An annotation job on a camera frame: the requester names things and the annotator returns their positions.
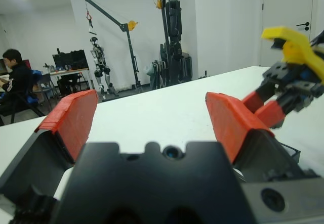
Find white door black handle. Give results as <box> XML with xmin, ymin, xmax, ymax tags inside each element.
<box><xmin>260</xmin><ymin>0</ymin><xmax>324</xmax><ymax>68</ymax></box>

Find blue jacket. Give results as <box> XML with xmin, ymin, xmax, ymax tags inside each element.
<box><xmin>25</xmin><ymin>68</ymin><xmax>45</xmax><ymax>105</ymax></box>

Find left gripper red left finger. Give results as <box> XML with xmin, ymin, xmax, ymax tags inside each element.
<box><xmin>0</xmin><ymin>89</ymin><xmax>99</xmax><ymax>204</ymax></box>

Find black robot on stand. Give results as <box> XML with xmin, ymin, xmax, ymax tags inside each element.
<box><xmin>146</xmin><ymin>0</ymin><xmax>193</xmax><ymax>88</ymax></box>

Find black monitor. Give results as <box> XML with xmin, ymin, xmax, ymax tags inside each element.
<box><xmin>52</xmin><ymin>49</ymin><xmax>89</xmax><ymax>70</ymax></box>

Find silver humanoid robot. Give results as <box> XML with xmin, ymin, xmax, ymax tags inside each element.
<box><xmin>90</xmin><ymin>36</ymin><xmax>119</xmax><ymax>100</ymax></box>

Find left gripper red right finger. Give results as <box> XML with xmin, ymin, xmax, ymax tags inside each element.
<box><xmin>205</xmin><ymin>92</ymin><xmax>320</xmax><ymax>184</ymax></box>

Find grey chair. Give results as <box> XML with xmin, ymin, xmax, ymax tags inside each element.
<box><xmin>37</xmin><ymin>73</ymin><xmax>60</xmax><ymax>101</ymax></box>

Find right gripper yellow mount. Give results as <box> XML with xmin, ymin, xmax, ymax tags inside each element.
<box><xmin>242</xmin><ymin>26</ymin><xmax>324</xmax><ymax>129</ymax></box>

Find black case under desk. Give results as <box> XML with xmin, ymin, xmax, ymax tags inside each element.
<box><xmin>57</xmin><ymin>73</ymin><xmax>89</xmax><ymax>97</ymax></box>

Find wood top desk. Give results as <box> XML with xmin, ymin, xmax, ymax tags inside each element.
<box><xmin>42</xmin><ymin>67</ymin><xmax>91</xmax><ymax>100</ymax></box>

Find folded black frames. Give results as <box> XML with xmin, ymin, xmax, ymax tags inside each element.
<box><xmin>151</xmin><ymin>59</ymin><xmax>167</xmax><ymax>88</ymax></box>

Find seated person black clothes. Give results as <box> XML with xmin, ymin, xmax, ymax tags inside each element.
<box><xmin>0</xmin><ymin>48</ymin><xmax>33</xmax><ymax>113</ymax></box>

